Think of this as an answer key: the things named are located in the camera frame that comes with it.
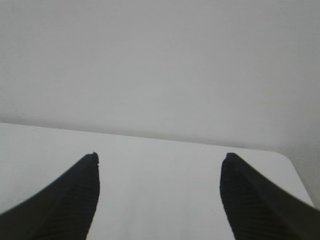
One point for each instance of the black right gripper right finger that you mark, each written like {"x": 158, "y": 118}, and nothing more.
{"x": 258, "y": 209}

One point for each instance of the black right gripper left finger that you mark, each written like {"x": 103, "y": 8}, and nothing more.
{"x": 64, "y": 210}

